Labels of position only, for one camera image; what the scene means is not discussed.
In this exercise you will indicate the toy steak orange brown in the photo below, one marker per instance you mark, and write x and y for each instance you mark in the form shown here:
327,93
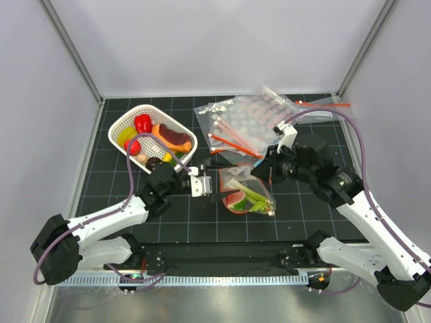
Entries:
178,142

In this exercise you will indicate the green toy celery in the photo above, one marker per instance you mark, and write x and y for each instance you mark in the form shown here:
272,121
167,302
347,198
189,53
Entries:
259,200

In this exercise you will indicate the beige toy mushroom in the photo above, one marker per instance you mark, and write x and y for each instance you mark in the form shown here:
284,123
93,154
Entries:
142,158

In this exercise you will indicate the zip bag with label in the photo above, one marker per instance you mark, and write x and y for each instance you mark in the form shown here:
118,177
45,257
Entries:
323,110

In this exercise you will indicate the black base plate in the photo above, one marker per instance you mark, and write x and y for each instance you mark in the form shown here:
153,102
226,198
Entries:
236,259

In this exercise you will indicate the toy watermelon slice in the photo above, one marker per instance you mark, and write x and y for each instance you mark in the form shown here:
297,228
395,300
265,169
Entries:
236,201

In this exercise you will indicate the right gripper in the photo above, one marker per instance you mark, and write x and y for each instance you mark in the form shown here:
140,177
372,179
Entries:
267,169

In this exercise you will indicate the yellow toy fruit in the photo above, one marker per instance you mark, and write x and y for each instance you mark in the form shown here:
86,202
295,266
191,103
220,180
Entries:
126,134

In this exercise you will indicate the slotted cable duct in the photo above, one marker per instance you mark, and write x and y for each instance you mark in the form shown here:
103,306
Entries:
113,280

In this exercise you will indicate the clear orange zip bag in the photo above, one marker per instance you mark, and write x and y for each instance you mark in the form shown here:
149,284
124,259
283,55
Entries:
240,173

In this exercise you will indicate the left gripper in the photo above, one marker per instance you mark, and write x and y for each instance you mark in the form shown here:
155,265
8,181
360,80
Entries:
214,165

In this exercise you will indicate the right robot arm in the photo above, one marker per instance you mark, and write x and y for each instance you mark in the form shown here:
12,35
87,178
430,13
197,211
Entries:
398,268

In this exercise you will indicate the red toy bell pepper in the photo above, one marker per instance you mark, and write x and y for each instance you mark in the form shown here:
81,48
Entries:
143,123

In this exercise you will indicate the red toy strawberry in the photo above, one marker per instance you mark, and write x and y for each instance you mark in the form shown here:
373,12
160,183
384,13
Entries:
132,146

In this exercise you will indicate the white plastic basket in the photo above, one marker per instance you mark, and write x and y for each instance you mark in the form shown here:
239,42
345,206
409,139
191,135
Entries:
150,146

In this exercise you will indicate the pile of zip bags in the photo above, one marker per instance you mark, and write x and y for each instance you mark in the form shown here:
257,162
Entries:
240,129

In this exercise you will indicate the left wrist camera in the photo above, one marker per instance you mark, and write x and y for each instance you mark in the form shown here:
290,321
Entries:
200,182

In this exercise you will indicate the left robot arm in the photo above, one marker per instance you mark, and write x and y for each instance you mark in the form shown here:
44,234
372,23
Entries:
65,246

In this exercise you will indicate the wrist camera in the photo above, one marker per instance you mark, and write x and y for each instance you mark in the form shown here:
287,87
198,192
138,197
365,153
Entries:
200,182
286,133

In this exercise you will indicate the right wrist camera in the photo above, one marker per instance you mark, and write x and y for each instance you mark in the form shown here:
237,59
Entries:
286,133

